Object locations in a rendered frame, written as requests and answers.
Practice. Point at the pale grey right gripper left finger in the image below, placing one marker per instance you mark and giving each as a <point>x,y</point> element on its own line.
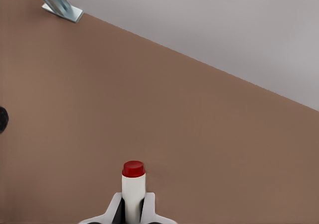
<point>114,207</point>

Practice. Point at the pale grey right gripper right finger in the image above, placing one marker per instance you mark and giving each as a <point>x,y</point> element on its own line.
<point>149,209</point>

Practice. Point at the white bottle with red cap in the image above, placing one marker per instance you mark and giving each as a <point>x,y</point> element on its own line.
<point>133,191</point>

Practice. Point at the round black object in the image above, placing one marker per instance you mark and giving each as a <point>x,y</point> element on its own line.
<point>2,119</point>

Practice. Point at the silver frame post with foot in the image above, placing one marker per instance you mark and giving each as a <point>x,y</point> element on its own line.
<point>61,6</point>

